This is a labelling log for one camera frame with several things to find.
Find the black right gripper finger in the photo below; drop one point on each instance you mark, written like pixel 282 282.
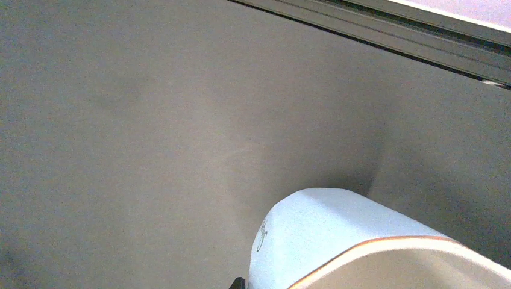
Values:
pixel 238 283

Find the light blue mug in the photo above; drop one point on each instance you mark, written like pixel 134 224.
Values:
pixel 334 238

